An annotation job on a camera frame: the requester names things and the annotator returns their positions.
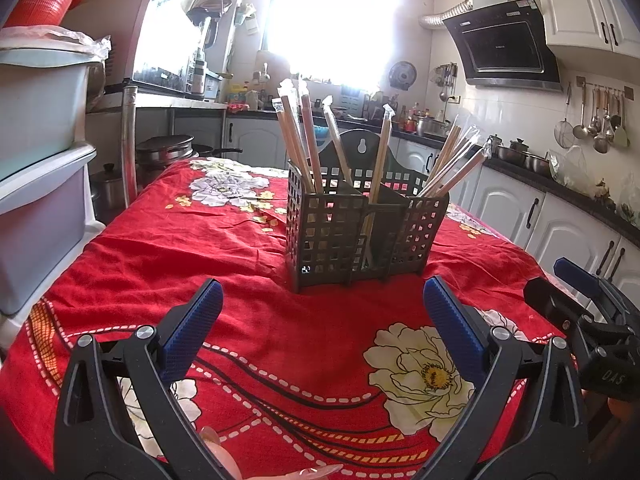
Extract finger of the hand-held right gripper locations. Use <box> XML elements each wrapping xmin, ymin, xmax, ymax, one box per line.
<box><xmin>554</xmin><ymin>256</ymin><xmax>640</xmax><ymax>321</ymax></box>
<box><xmin>523</xmin><ymin>276</ymin><xmax>601</xmax><ymax>341</ymax></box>

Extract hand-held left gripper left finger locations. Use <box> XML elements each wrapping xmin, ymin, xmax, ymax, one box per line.
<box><xmin>52</xmin><ymin>277</ymin><xmax>236</xmax><ymax>480</ymax></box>

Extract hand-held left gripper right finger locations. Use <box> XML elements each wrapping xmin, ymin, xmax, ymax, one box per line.
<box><xmin>422</xmin><ymin>275</ymin><xmax>588</xmax><ymax>480</ymax></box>

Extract dark grey utensil holder basket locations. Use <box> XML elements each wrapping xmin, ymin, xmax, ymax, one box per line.
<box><xmin>286</xmin><ymin>129</ymin><xmax>450</xmax><ymax>295</ymax></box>

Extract pile of chopsticks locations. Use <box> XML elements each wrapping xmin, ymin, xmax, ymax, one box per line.
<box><xmin>272</xmin><ymin>79</ymin><xmax>493</xmax><ymax>271</ymax></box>

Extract row of hanging kitchen utensils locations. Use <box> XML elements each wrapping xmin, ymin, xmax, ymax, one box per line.
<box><xmin>554</xmin><ymin>76</ymin><xmax>633</xmax><ymax>155</ymax></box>

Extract hanging metal utensils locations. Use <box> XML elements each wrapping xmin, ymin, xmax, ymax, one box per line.
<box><xmin>431</xmin><ymin>62</ymin><xmax>458</xmax><ymax>103</ymax></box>

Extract person's right hand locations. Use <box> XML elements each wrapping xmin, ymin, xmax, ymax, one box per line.
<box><xmin>607</xmin><ymin>399</ymin><xmax>640</xmax><ymax>433</ymax></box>

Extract person's left hand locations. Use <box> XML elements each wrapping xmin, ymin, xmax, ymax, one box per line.
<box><xmin>200</xmin><ymin>427</ymin><xmax>346</xmax><ymax>480</ymax></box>

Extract red floral tablecloth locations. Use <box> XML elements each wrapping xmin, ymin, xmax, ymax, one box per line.
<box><xmin>0</xmin><ymin>157</ymin><xmax>576</xmax><ymax>476</ymax></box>

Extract white lower cabinets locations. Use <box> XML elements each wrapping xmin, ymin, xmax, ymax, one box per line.
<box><xmin>222</xmin><ymin>115</ymin><xmax>640</xmax><ymax>291</ymax></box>

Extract black kitchen countertop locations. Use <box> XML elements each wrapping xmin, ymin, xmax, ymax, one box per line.
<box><xmin>225</xmin><ymin>107</ymin><xmax>640</xmax><ymax>248</ymax></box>

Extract clear plastic bag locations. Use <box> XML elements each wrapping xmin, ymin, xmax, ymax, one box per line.
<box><xmin>549</xmin><ymin>146</ymin><xmax>588</xmax><ymax>188</ymax></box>

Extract steel lidded pots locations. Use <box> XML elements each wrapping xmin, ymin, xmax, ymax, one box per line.
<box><xmin>507</xmin><ymin>138</ymin><xmax>551</xmax><ymax>173</ymax></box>

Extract small dark lidded pot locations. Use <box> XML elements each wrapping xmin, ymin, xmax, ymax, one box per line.
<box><xmin>90</xmin><ymin>162</ymin><xmax>123</xmax><ymax>223</ymax></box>

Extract stacked metal steamer pot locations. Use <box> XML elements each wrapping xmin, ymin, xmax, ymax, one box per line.
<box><xmin>135</xmin><ymin>134</ymin><xmax>196</xmax><ymax>181</ymax></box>

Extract grey storage bin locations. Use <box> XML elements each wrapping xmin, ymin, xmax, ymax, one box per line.
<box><xmin>0</xmin><ymin>142</ymin><xmax>98</xmax><ymax>317</ymax></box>

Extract stainless steel table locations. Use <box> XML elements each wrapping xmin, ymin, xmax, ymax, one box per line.
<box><xmin>85</xmin><ymin>85</ymin><xmax>228</xmax><ymax>211</ymax></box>

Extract large steel stock pot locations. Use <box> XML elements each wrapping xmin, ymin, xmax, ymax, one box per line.
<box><xmin>412</xmin><ymin>115</ymin><xmax>450</xmax><ymax>138</ymax></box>

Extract group of condiment bottles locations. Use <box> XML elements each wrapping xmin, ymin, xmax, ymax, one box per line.
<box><xmin>362</xmin><ymin>92</ymin><xmax>416</xmax><ymax>133</ymax></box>

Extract black range hood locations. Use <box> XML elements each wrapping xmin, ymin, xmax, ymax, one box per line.
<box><xmin>442</xmin><ymin>0</ymin><xmax>565</xmax><ymax>93</ymax></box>

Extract small round fan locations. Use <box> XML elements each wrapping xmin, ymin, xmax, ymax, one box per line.
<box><xmin>389</xmin><ymin>61</ymin><xmax>417</xmax><ymax>92</ymax></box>

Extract dark bottle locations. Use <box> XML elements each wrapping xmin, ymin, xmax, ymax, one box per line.
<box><xmin>192</xmin><ymin>47</ymin><xmax>207</xmax><ymax>96</ymax></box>

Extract white upper cabinet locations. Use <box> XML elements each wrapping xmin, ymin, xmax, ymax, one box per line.
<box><xmin>532</xmin><ymin>0</ymin><xmax>640</xmax><ymax>56</ymax></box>

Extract clear plastic bin liner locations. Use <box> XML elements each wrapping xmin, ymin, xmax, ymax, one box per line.
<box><xmin>0</xmin><ymin>25</ymin><xmax>111</xmax><ymax>61</ymax></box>

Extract silver countertop oven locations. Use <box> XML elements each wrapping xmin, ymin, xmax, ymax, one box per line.
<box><xmin>60</xmin><ymin>0</ymin><xmax>201</xmax><ymax>98</ymax></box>

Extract bright window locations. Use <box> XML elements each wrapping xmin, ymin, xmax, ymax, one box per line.
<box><xmin>260</xmin><ymin>0</ymin><xmax>396</xmax><ymax>91</ymax></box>

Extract silver flexible duct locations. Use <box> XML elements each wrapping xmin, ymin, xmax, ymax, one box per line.
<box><xmin>419</xmin><ymin>0</ymin><xmax>473</xmax><ymax>31</ymax></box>

